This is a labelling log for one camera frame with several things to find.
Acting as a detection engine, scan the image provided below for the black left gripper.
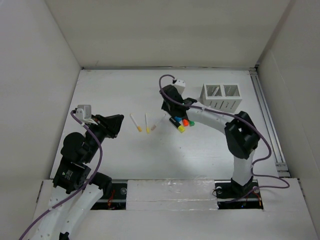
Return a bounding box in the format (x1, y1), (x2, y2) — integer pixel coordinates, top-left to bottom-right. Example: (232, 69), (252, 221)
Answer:
(83, 113), (124, 162)

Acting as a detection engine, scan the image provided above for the black highlighter blue cap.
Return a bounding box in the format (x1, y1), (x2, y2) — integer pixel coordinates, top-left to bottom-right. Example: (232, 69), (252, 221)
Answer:
(174, 116), (182, 122)

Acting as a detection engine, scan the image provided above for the black highlighter yellow cap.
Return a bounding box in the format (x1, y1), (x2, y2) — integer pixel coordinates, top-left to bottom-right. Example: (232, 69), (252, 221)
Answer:
(169, 117), (185, 133)

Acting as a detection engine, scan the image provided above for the white pen pale yellow cap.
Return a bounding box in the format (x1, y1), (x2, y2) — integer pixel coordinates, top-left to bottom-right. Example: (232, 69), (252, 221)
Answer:
(212, 86), (220, 97)

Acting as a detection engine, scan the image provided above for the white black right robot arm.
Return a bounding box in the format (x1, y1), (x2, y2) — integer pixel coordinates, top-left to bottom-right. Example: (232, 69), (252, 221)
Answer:
(159, 85), (260, 197)

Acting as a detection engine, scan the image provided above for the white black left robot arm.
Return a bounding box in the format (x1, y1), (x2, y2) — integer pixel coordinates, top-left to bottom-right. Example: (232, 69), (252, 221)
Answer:
(32, 108), (124, 240)

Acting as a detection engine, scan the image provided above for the white mesh desk organizer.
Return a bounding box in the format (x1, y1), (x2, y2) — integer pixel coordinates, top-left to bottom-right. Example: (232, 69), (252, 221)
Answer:
(199, 83), (243, 113)

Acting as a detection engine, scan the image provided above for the black highlighter orange cap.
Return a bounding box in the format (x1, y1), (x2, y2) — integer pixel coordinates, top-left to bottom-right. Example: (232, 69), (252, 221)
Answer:
(182, 119), (189, 127)

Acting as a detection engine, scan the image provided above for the white pen orange cap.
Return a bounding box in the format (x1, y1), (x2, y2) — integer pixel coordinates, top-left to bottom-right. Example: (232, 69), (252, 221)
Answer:
(129, 113), (142, 132)

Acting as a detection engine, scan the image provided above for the white foam block front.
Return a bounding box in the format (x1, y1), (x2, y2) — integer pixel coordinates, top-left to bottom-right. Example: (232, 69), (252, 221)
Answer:
(126, 178), (218, 211)

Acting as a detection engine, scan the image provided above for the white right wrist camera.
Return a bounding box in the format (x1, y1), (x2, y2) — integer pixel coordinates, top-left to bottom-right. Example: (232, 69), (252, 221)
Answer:
(172, 78), (186, 95)

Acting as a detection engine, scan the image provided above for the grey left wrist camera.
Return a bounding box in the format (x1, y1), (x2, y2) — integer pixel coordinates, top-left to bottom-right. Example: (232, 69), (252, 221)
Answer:
(75, 104), (92, 123)

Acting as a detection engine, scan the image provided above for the aluminium rail right side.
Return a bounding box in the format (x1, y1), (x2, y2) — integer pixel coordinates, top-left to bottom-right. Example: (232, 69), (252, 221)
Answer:
(249, 68), (291, 179)

